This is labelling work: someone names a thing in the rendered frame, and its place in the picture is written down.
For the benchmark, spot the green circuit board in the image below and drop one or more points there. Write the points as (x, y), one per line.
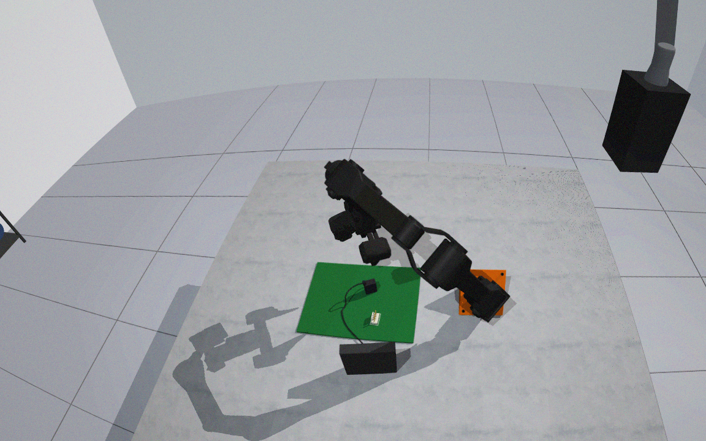
(388, 315)

